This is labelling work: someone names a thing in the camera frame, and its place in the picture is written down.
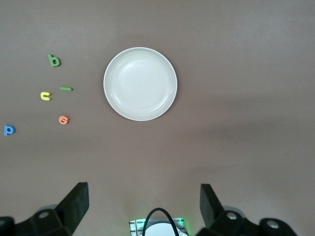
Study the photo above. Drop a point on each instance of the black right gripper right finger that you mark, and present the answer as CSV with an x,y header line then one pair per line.
x,y
211,206

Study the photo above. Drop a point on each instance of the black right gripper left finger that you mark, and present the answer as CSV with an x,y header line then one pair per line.
x,y
73,204

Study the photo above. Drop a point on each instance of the orange foam letter e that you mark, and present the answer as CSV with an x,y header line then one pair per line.
x,y
61,120

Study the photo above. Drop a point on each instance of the yellow foam letter u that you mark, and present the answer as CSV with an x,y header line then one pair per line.
x,y
42,96

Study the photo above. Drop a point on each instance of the green foam letter l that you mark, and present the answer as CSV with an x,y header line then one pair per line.
x,y
66,88

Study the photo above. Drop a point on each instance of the green foam letter b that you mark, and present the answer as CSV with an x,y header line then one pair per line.
x,y
51,60

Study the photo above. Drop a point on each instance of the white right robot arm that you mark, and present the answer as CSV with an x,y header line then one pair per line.
x,y
160,229

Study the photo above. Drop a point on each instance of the blue foam letter p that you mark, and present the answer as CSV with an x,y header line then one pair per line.
x,y
5,131

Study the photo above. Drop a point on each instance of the brown table cover sheet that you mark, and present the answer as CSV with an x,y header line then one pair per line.
x,y
221,73

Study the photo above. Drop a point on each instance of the beige round plate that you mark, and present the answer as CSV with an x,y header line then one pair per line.
x,y
140,83

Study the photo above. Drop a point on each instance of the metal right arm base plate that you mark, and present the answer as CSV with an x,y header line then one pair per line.
x,y
134,225

